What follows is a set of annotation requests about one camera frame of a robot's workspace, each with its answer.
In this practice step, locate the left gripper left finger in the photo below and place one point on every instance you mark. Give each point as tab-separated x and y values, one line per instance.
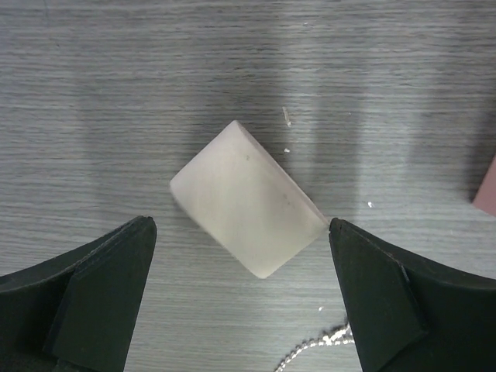
78	311

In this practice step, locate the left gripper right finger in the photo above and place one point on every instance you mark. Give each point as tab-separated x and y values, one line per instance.
410	313

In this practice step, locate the pink jewelry box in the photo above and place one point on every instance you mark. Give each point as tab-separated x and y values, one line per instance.
485	198

